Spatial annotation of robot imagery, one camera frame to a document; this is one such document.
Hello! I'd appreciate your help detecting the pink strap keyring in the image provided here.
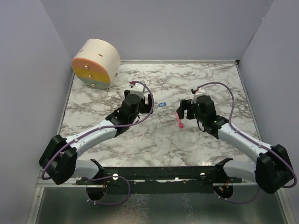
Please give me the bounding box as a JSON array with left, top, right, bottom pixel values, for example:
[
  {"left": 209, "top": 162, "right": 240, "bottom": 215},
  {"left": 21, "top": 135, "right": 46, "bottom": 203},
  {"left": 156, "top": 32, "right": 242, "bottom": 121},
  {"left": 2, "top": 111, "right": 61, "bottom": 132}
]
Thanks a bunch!
[{"left": 175, "top": 112, "right": 184, "bottom": 128}]

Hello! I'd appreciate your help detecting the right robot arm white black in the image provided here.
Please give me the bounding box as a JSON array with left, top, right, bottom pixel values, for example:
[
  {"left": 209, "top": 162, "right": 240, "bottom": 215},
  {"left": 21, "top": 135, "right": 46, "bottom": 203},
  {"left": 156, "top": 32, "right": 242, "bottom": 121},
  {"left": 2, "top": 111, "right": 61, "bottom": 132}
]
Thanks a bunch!
[{"left": 177, "top": 95, "right": 298, "bottom": 194}]

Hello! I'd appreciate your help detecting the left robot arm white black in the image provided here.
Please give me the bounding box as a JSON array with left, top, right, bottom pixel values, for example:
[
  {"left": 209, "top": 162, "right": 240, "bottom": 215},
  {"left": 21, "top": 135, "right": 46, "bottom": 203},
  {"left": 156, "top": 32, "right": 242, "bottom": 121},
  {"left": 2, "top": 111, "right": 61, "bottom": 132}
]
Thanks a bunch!
[{"left": 39, "top": 90, "right": 154, "bottom": 185}]

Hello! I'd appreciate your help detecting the cream cylinder tricolour face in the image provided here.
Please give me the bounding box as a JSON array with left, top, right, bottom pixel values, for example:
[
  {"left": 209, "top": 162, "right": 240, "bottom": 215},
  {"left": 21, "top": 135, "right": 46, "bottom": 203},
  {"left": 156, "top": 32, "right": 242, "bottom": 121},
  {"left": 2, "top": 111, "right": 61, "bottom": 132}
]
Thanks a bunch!
[{"left": 71, "top": 39, "right": 121, "bottom": 89}]

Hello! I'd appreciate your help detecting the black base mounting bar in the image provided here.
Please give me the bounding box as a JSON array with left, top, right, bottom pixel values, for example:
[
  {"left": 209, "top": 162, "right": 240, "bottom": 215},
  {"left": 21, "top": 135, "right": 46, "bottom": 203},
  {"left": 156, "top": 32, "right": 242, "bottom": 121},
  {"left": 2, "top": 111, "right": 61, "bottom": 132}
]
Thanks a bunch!
[{"left": 76, "top": 162, "right": 241, "bottom": 195}]

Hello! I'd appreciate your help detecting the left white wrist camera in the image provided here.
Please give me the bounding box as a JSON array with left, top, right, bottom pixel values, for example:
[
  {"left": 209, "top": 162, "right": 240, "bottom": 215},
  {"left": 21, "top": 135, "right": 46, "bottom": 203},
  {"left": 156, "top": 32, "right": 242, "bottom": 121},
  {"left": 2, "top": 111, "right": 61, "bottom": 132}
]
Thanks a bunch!
[{"left": 130, "top": 84, "right": 145, "bottom": 98}]

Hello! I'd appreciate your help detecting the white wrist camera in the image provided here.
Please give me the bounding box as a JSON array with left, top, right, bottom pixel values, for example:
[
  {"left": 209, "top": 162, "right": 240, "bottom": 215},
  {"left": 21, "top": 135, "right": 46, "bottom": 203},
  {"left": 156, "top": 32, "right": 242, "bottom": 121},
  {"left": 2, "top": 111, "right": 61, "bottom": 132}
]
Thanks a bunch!
[
  {"left": 130, "top": 84, "right": 145, "bottom": 98},
  {"left": 191, "top": 87, "right": 206, "bottom": 96}
]

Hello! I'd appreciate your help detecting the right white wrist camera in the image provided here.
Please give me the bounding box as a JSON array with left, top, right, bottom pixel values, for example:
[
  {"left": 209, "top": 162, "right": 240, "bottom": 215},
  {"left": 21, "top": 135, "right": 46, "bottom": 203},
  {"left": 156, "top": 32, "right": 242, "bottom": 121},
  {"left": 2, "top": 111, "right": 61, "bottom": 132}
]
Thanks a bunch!
[{"left": 191, "top": 87, "right": 206, "bottom": 96}]

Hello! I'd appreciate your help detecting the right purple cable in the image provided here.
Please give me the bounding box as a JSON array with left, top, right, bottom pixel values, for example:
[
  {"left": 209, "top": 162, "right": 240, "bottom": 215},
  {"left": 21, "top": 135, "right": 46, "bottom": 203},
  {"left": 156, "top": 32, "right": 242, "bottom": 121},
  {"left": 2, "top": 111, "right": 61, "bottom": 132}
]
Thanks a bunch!
[{"left": 195, "top": 82, "right": 298, "bottom": 203}]

